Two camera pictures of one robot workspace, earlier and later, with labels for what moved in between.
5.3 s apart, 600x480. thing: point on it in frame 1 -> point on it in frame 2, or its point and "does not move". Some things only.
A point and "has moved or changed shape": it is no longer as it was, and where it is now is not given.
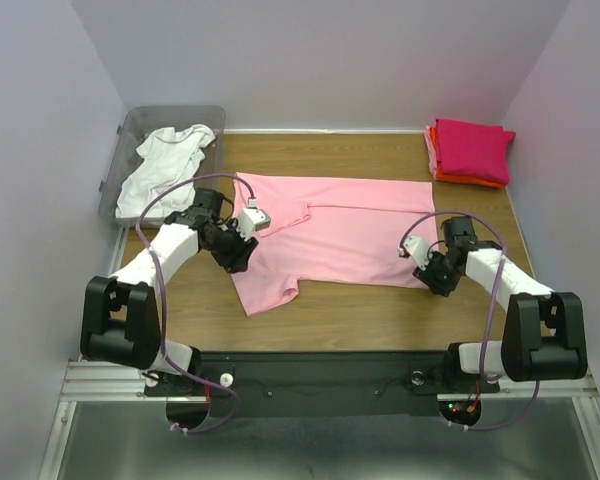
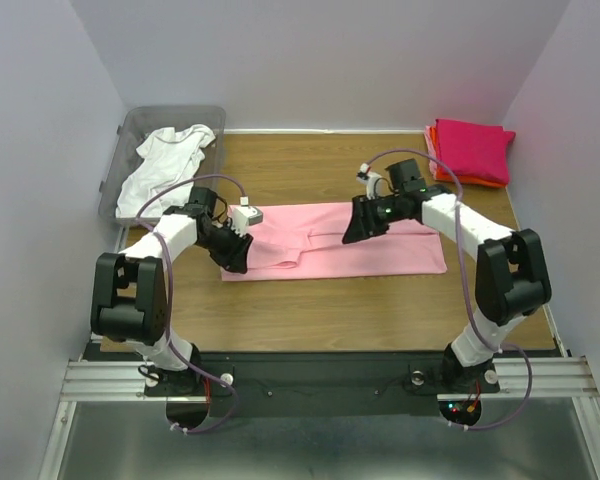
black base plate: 323,383 does not move
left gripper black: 238,260 does not move
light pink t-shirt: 327,229 has moved or changed shape
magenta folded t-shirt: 474,148 does not move
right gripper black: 435,285 -> 363,223
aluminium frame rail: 87,382 does not move
